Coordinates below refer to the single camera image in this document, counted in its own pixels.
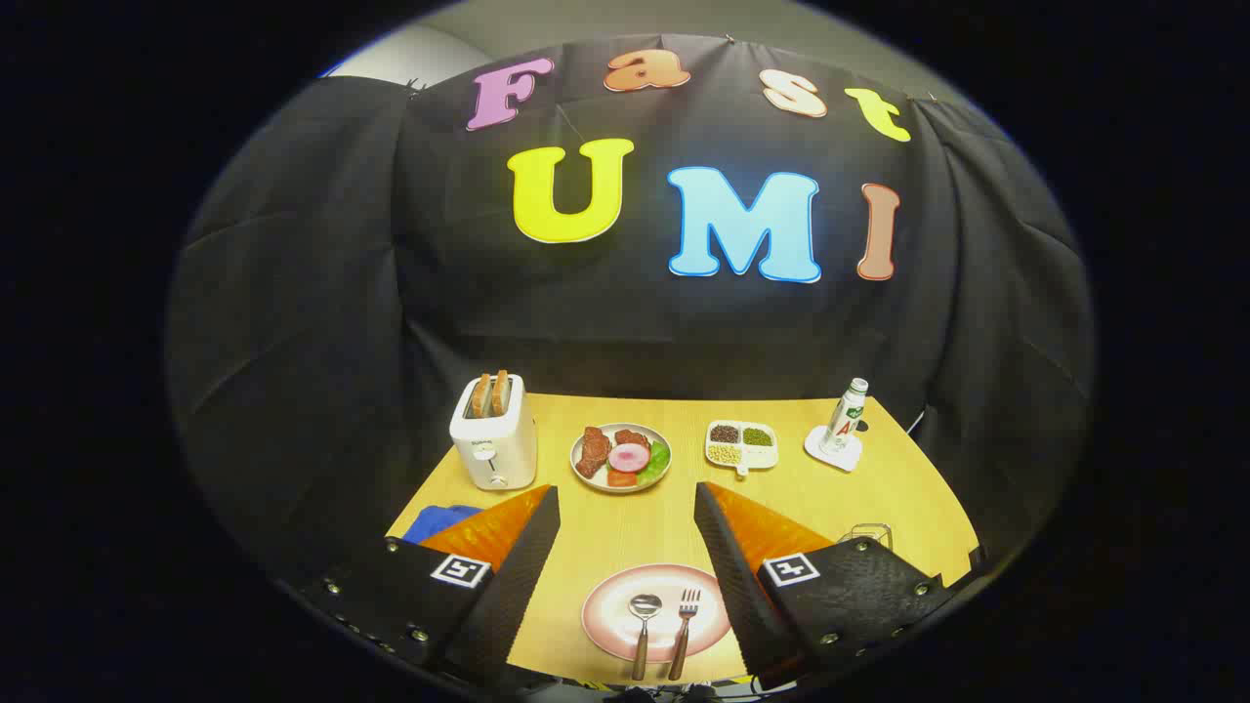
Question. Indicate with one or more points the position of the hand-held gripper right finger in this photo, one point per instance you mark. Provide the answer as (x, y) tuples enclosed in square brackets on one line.
[(723, 557)]

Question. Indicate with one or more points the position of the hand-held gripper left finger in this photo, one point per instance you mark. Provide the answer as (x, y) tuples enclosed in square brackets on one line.
[(532, 557)]

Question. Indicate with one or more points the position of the grey food plate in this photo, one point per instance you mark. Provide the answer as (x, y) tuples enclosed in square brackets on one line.
[(586, 480)]

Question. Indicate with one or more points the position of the pink plate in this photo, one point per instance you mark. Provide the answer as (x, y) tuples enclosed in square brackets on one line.
[(610, 615)]

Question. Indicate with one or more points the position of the blue cloth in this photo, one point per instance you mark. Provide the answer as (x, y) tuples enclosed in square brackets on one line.
[(435, 519)]

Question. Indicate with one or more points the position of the white divided bean dish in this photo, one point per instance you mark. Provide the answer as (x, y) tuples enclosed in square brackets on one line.
[(760, 455)]

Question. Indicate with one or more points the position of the white toaster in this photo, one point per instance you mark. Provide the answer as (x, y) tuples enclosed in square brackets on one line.
[(498, 449)]

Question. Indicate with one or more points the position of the green lettuce leaf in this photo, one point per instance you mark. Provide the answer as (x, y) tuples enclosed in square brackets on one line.
[(659, 457)]

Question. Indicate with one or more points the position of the orange carrot slice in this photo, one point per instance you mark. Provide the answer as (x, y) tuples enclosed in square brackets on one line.
[(621, 478)]

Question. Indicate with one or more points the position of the large brown meat piece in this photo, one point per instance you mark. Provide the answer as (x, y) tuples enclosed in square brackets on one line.
[(592, 453)]

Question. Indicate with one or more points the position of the pink ham slice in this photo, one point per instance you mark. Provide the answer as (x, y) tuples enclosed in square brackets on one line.
[(628, 458)]

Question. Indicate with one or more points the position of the small brown meat piece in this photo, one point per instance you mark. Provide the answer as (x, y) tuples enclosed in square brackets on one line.
[(632, 438)]

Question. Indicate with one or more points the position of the white square coaster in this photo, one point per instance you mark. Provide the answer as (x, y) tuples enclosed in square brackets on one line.
[(845, 461)]

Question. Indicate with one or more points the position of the brown toast slice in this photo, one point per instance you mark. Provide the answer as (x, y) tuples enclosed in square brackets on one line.
[(500, 391), (479, 395)]

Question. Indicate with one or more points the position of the white drink bottle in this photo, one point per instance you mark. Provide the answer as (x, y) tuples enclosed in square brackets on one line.
[(842, 420)]

